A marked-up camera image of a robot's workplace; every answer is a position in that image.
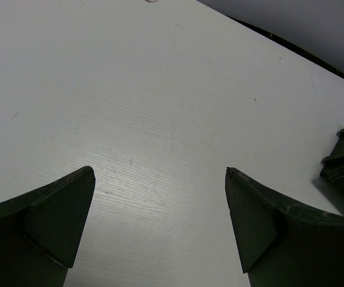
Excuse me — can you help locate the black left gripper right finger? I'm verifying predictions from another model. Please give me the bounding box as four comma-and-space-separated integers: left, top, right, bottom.
225, 167, 344, 286

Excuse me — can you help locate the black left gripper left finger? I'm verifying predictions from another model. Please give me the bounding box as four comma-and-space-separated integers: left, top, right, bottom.
0, 166, 96, 286

